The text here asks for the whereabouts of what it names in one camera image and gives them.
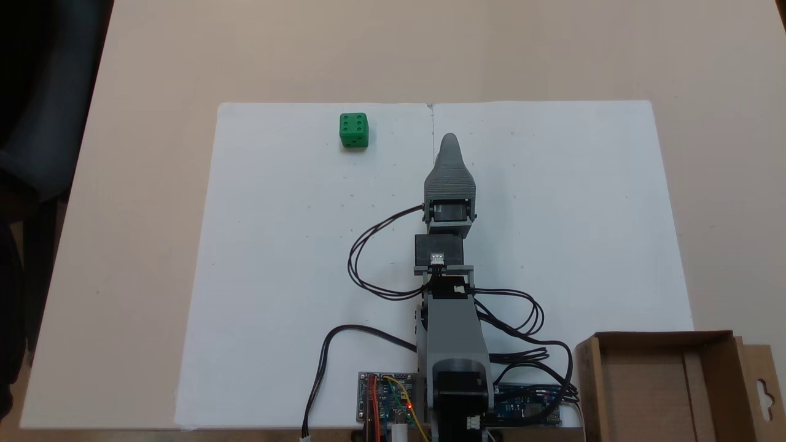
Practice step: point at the brown cardboard box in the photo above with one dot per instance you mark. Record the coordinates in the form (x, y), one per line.
(651, 393)

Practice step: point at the white paper sheet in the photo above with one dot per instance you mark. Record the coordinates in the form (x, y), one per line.
(276, 276)

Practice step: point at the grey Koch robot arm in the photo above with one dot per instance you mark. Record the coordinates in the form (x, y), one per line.
(451, 319)

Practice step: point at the green dice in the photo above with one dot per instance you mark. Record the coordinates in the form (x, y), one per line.
(354, 130)

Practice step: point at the grey circuit board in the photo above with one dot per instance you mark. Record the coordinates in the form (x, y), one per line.
(388, 402)

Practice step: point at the grey pivoting gripper jaw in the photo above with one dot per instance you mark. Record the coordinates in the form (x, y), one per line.
(450, 175)

